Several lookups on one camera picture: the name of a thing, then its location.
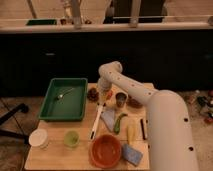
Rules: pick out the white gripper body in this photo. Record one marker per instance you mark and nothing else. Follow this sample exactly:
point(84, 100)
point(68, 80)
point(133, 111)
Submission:
point(102, 96)

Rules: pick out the dark grape bunch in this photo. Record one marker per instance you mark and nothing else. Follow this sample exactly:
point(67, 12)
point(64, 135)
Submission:
point(93, 95)

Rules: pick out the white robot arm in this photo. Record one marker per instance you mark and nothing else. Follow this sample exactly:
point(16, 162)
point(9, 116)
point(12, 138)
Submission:
point(171, 146)

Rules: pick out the small green metal cup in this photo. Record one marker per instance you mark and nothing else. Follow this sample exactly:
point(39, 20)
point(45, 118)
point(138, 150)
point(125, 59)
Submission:
point(120, 99)

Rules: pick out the green plastic cup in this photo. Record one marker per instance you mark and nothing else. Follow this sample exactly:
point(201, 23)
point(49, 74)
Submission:
point(71, 139)

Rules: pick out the white plastic cup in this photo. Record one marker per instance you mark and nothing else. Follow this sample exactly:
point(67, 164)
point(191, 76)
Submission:
point(39, 138)

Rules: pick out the orange fruit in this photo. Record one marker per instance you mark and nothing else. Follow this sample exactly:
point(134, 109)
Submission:
point(109, 95)

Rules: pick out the grey blue cloth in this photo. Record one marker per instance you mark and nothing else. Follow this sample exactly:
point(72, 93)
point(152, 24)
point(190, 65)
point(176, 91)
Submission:
point(108, 117)

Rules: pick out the dark red bowl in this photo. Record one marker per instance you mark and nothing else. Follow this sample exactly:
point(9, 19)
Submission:
point(134, 103)

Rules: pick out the green plastic tray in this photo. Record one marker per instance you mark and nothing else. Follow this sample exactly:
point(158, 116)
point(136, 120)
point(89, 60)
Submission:
point(71, 107)

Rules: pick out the metal spoon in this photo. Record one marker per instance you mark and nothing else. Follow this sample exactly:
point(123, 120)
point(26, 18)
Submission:
point(60, 96)

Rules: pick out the yellow corn cob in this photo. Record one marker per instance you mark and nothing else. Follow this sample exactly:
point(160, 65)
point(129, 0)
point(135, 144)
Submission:
point(131, 132)

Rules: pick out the orange plastic bowl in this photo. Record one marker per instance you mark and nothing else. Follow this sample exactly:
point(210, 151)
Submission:
point(105, 151)

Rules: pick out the blue sponge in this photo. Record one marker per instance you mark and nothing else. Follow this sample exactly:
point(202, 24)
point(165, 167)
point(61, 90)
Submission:
point(131, 155)

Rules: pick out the green tray on shelf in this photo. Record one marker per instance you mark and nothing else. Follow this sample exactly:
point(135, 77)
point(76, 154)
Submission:
point(38, 22)

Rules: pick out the white handled brush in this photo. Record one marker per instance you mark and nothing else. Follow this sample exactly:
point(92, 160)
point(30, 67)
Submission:
point(96, 122)

